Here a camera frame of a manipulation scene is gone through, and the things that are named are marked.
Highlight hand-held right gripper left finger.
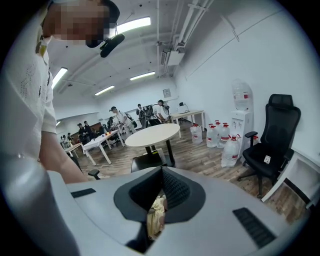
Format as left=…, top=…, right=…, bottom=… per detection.
left=48, top=166, right=163, bottom=256

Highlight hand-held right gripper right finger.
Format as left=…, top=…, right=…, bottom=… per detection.
left=149, top=166, right=288, bottom=256

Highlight yellow clothes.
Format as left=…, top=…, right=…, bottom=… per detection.
left=146, top=196, right=167, bottom=240

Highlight person's left forearm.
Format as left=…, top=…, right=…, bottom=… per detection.
left=38, top=129, right=89, bottom=184

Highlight black mesh office chair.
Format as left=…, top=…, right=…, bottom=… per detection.
left=72, top=156, right=101, bottom=181

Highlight group of clear water bottles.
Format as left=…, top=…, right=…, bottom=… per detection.
left=189, top=119, right=260, bottom=168

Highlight white rectangular table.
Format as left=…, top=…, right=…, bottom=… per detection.
left=81, top=128, right=126, bottom=166

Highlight wooden desk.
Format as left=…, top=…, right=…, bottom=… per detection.
left=63, top=142, right=85, bottom=159

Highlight white water dispenser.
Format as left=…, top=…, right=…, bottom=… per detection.
left=229, top=109, right=254, bottom=161

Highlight beige round table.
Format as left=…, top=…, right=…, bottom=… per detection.
left=124, top=123, right=181, bottom=168

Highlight white-legged side desk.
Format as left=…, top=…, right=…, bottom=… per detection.
left=171, top=109, right=205, bottom=139

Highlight black office chair with tag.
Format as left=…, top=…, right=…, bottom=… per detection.
left=237, top=94, right=302, bottom=200

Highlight white desk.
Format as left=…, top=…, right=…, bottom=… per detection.
left=261, top=147, right=320, bottom=211

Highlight white appliance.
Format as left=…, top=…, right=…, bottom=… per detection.
left=176, top=101, right=190, bottom=115

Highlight black floor fan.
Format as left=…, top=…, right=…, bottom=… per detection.
left=162, top=104, right=173, bottom=124

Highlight long ceiling light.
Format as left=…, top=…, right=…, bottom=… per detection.
left=116, top=16, right=152, bottom=36
left=129, top=71, right=156, bottom=81
left=94, top=84, right=116, bottom=97
left=51, top=66, right=69, bottom=91

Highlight person's white shirt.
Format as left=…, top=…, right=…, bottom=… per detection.
left=0, top=12, right=58, bottom=163

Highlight white air conditioner unit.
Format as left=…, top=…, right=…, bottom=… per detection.
left=161, top=48, right=186, bottom=67

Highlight person's head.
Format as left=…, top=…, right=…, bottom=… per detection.
left=41, top=0, right=121, bottom=48

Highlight black head camera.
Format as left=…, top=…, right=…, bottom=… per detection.
left=99, top=33, right=125, bottom=59

